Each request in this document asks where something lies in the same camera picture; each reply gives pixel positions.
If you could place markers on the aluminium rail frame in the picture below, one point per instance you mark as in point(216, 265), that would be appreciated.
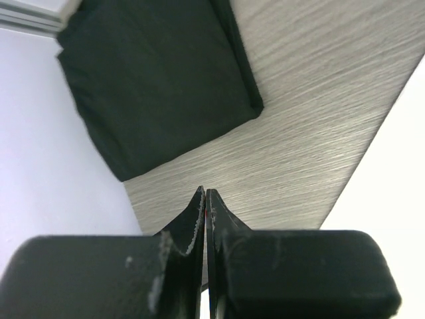
point(38, 17)

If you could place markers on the white printed t shirt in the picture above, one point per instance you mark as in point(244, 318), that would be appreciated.
point(385, 195)

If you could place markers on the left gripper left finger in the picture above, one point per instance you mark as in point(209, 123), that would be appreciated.
point(158, 276)

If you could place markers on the folded black t shirt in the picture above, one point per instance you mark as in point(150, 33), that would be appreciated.
point(153, 80)

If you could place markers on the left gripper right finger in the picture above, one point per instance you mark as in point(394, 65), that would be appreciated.
point(294, 273)

